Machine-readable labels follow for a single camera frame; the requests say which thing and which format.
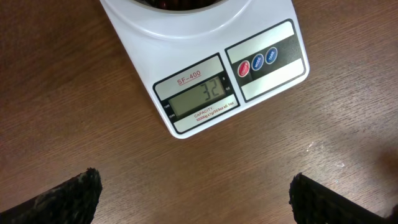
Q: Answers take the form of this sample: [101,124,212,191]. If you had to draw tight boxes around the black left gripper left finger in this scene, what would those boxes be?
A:
[1,168,103,224]

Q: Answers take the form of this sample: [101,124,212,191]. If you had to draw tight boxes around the white bowl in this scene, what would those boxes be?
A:
[130,0,226,14]

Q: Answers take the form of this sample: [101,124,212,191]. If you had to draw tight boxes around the red beans in bowl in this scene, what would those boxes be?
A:
[145,0,216,11]

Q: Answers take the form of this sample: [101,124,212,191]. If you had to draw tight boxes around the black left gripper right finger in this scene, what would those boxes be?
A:
[289,173,389,224]

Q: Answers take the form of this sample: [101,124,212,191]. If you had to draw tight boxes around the white digital kitchen scale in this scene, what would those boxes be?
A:
[102,0,310,139]

